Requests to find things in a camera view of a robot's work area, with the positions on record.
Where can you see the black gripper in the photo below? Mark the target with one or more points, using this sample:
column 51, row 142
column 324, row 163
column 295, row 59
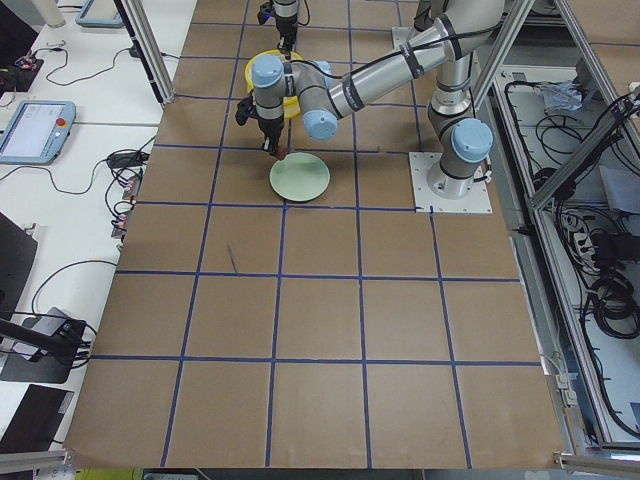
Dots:
column 270, row 128
column 287, row 26

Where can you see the brown steamed bun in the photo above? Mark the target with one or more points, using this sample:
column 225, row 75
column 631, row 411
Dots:
column 281, row 152

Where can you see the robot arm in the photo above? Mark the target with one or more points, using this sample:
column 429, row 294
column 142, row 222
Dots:
column 285, row 13
column 456, row 30

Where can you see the yellow steamer bottom layer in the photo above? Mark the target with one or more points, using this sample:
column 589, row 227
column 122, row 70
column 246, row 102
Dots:
column 291, row 106

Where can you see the mint green bowl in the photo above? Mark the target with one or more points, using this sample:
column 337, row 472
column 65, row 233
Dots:
column 299, row 177

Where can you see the blue teach pendant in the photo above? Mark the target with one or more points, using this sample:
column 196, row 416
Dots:
column 99, row 14
column 37, row 132

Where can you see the crumpled white paper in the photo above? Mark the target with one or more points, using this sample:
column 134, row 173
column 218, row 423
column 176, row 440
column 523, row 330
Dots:
column 563, row 96

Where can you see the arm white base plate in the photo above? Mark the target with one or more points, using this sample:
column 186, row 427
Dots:
column 435, row 192
column 401, row 35

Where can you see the aluminium frame post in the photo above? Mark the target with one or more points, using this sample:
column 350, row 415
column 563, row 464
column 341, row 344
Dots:
column 143, row 40

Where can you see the black camera stand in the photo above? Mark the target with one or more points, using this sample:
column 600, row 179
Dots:
column 45, row 346

